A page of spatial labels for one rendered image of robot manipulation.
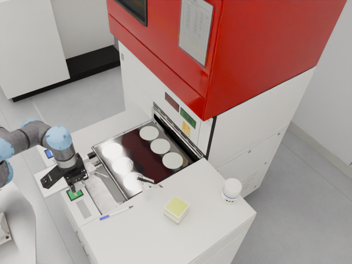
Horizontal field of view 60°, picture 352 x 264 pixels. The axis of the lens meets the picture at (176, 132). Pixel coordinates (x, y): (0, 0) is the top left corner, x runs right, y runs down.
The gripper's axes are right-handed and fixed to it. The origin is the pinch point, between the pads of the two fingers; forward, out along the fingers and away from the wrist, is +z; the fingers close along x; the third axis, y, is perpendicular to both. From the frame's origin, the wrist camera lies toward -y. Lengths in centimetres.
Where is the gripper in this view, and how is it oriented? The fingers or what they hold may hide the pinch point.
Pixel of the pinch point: (72, 192)
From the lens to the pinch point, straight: 134.4
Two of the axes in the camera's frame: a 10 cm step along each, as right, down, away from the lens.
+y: 8.1, -4.0, 4.3
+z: -0.5, 6.7, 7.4
